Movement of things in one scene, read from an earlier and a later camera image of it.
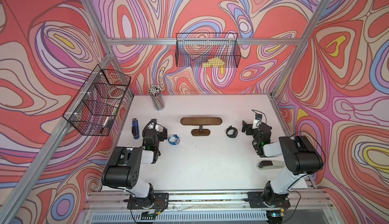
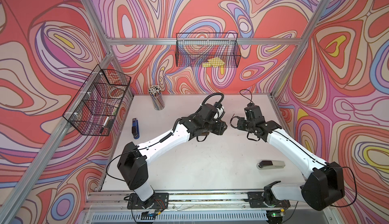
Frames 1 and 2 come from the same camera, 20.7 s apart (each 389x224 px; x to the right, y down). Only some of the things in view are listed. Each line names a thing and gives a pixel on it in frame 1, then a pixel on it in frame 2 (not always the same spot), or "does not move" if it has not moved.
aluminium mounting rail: [186, 199] does not move
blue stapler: [135, 128] does not move
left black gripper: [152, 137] to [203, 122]
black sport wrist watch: [231, 132] to [233, 117]
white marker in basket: [104, 124] does not move
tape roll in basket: [117, 92] does not move
